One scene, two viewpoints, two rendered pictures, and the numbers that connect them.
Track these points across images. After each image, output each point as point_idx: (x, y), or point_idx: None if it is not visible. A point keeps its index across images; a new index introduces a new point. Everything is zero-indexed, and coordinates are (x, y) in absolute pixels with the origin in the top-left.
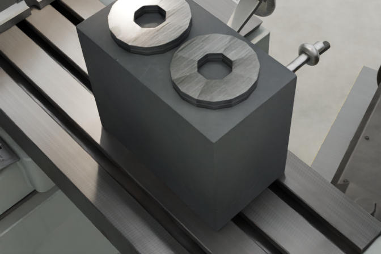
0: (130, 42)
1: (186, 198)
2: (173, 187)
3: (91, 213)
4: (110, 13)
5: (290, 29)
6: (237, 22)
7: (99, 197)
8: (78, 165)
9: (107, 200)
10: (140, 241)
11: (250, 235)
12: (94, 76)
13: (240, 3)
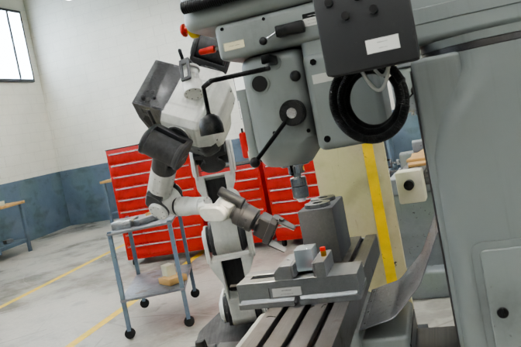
0: (329, 200)
1: (348, 243)
2: (347, 245)
3: (370, 264)
4: (322, 203)
5: None
6: (281, 245)
7: (365, 252)
8: (360, 257)
9: (364, 252)
10: (368, 246)
11: None
12: (336, 227)
13: (273, 245)
